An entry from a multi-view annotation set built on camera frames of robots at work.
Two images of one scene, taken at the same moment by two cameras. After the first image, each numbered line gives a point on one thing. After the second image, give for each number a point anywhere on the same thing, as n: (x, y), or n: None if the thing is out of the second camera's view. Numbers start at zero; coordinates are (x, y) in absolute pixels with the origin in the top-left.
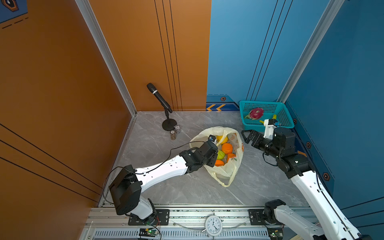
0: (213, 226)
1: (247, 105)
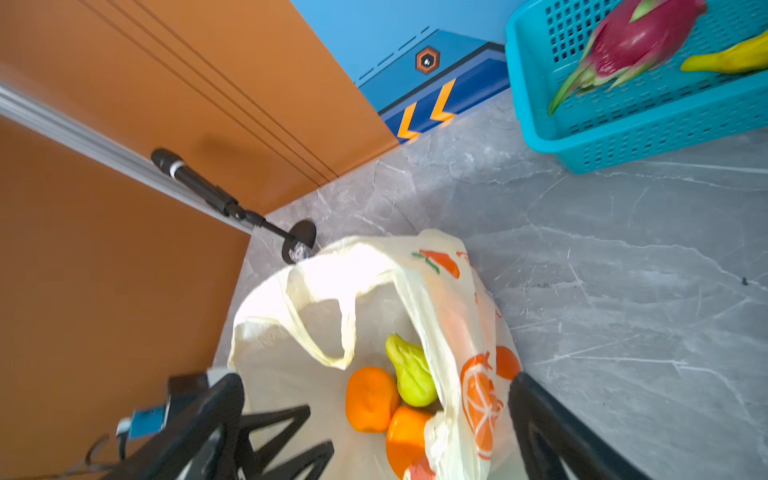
0: None
1: (658, 112)
